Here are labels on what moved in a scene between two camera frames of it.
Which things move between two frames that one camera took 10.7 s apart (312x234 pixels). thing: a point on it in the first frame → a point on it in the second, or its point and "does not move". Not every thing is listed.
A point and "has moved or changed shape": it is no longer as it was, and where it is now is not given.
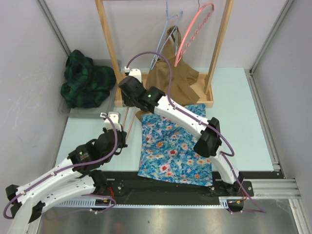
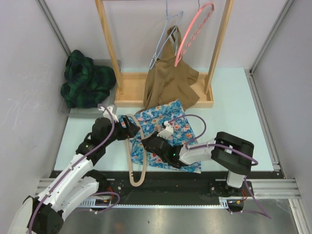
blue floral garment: x=167 y=151 has moved or changed shape
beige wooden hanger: x=132 y=122 has moved or changed shape
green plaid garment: x=86 y=86 does not move
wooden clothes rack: x=204 y=80 does not move
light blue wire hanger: x=180 y=13 does not move
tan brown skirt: x=171 y=74 does not move
